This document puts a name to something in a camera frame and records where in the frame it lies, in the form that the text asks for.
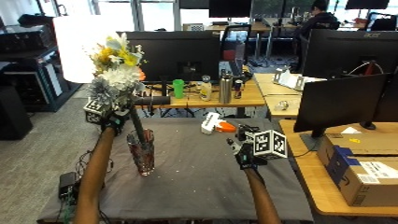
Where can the person's right hand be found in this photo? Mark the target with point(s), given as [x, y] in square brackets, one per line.
[246, 152]

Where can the person's left hand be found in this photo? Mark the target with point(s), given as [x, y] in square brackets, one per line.
[114, 120]

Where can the artificial flower bouquet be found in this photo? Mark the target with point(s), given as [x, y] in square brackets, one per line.
[118, 71]

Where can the white marker cube left glove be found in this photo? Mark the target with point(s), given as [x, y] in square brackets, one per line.
[94, 111]

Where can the white marker cube glove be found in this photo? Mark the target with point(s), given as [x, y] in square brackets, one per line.
[94, 111]
[271, 144]

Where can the white and orange spray bottle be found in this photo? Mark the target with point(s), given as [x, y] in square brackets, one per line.
[216, 123]

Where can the white marker cube right glove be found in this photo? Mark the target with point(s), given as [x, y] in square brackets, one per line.
[271, 144]

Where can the crumpled clear plastic wrap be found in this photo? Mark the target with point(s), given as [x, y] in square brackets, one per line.
[282, 105]

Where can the wooden desk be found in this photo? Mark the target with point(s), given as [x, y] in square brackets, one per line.
[278, 93]
[303, 174]
[254, 93]

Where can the clear glass vase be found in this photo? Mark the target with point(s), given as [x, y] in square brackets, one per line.
[142, 152]

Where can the dark drink can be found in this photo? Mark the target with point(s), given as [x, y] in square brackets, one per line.
[238, 89]

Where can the stainless steel bottle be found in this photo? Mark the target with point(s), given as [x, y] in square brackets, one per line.
[226, 88]

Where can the green plastic cup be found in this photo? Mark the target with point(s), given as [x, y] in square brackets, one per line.
[179, 88]

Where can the clear bottle yellow label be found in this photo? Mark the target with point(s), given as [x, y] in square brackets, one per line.
[206, 88]

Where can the grey table cloth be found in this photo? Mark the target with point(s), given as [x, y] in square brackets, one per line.
[187, 171]

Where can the white device on desk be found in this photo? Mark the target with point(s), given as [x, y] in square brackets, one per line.
[291, 79]

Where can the black computer monitor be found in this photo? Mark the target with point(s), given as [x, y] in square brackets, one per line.
[352, 53]
[338, 102]
[174, 54]

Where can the white lamp shade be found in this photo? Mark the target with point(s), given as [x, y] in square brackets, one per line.
[83, 46]

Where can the black box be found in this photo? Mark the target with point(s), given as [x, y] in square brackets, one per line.
[13, 113]

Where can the black power adapter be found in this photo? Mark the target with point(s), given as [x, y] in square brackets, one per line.
[67, 185]

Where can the black equipment rack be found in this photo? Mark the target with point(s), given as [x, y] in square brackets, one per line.
[31, 65]

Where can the black office chair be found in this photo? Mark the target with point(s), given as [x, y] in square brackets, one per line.
[236, 45]

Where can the flat cardboard box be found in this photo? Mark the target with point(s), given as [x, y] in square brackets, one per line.
[366, 143]

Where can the cardboard box blue tape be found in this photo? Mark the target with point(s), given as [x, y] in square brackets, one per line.
[366, 179]

